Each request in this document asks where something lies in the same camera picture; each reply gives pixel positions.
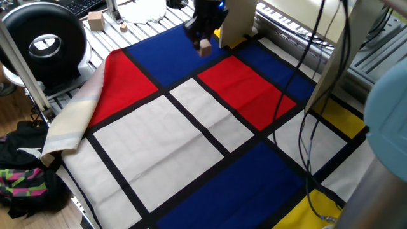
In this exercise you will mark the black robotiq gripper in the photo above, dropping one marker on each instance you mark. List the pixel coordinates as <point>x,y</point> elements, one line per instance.
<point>210,11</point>

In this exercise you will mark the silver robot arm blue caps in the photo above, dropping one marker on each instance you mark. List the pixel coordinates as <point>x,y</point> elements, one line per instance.
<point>381,159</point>

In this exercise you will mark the cream wooden shelf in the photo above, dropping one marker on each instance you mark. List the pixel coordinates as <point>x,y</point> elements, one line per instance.
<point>302,16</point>

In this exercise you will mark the black round foot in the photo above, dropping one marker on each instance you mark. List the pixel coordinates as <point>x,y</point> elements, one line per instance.
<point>176,4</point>

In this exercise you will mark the white crumpled cloth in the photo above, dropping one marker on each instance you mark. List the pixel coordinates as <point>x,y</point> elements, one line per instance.
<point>143,11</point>

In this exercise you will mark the small wooden cube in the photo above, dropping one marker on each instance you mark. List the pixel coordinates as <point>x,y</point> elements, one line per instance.
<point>123,28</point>

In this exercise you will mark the large wooden block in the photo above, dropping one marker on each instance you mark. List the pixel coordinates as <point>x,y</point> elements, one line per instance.
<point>96,20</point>

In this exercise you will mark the colour block tablecloth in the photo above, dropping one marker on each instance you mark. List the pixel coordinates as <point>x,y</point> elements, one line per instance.
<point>159,143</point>

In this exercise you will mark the black keyboard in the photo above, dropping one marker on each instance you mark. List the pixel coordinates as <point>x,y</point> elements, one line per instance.
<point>81,5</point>

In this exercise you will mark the grey shoe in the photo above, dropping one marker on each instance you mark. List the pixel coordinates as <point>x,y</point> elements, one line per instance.
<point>6,89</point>

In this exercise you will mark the black backpack pink green pattern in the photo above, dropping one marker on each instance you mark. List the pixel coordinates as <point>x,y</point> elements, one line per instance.
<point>25,187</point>

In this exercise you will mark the grey aluminium rail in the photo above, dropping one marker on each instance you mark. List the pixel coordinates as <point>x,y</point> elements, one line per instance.
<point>286,46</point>

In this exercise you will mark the aluminium post with bracket foot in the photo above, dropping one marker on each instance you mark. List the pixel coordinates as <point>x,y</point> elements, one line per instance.
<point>113,11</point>

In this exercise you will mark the aluminium frame post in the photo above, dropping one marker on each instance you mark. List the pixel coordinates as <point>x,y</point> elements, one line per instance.
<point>22,70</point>

